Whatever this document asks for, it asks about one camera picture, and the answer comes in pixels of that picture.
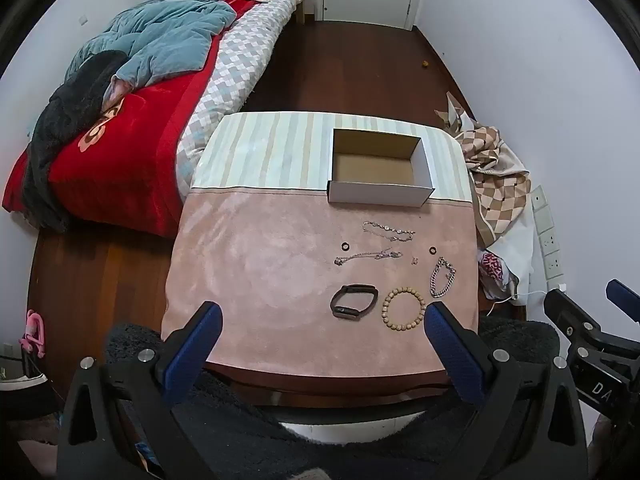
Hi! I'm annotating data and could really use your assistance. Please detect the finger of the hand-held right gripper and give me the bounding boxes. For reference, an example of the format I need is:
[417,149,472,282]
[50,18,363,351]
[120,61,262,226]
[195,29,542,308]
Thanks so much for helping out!
[605,279,640,322]
[543,287,608,361]

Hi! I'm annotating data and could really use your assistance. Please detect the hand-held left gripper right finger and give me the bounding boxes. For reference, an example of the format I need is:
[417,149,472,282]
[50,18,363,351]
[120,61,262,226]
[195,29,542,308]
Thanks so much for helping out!
[423,301,589,480]

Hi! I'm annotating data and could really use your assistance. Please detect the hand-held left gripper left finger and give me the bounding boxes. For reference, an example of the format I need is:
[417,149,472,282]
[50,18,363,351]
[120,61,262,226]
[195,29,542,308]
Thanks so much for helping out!
[56,300,224,480]

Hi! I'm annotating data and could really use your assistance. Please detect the chunky silver chain bracelet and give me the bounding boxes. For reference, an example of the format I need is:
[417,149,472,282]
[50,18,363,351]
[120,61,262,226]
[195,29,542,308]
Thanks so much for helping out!
[428,256,457,299]

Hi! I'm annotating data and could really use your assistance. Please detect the wooden bead bracelet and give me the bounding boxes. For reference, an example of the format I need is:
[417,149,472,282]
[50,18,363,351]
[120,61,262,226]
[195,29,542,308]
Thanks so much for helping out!
[381,287,427,331]

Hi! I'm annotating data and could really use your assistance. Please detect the black fitness band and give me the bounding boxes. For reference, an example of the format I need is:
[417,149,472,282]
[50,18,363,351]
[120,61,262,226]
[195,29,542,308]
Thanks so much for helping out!
[329,284,380,320]

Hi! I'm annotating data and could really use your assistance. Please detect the thin silver necklace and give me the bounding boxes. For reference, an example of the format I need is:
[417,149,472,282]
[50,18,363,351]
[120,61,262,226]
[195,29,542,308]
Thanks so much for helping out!
[333,248,404,267]

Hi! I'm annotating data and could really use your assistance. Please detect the thin silver bracelet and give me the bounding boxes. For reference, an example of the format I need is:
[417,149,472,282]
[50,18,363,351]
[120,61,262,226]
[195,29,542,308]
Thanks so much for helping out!
[362,220,416,244]

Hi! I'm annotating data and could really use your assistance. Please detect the white cardboard box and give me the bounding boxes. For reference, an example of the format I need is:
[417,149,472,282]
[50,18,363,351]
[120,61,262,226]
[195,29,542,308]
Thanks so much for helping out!
[327,128,435,207]

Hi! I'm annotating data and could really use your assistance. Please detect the white bag with red print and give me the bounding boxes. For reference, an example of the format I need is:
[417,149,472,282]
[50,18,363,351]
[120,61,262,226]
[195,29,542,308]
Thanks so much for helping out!
[477,210,537,307]

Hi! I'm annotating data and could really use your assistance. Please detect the person's black fluffy pants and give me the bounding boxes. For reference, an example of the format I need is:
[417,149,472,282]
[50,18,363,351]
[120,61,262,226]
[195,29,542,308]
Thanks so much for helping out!
[104,316,563,480]

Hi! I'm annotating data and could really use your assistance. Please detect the brown checkered cloth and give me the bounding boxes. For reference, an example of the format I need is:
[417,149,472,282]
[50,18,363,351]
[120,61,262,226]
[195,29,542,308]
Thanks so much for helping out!
[454,125,532,247]

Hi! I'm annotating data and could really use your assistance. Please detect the pink plastic object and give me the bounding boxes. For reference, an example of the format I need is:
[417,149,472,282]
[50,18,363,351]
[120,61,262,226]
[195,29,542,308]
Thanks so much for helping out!
[18,309,47,359]

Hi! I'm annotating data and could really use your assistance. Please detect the bed with red blanket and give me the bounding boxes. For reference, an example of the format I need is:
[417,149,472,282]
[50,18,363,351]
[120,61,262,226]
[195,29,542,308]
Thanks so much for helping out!
[2,0,301,239]

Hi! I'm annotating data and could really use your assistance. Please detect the striped table cloth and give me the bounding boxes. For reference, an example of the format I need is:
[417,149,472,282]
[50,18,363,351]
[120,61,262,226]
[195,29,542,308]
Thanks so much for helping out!
[192,111,474,204]

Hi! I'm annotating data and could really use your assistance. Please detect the black fluffy blanket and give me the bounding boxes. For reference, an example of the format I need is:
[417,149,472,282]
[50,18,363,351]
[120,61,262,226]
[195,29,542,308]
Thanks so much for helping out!
[22,50,129,234]

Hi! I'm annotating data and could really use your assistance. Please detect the diamond pattern bed sheet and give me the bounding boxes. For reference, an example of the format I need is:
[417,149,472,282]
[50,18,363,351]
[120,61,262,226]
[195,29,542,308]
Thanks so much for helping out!
[175,0,309,196]

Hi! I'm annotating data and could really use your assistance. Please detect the blue quilt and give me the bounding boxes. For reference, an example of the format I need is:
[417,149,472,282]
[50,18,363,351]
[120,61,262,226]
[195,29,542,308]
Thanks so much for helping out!
[64,0,312,97]

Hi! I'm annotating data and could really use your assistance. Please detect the white cable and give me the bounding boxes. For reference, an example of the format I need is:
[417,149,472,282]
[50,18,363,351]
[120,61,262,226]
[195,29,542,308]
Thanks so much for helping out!
[486,286,552,312]

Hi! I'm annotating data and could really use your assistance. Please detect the white wall switch plate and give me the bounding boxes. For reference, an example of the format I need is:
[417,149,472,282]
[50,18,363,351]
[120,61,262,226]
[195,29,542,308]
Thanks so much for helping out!
[530,185,554,234]

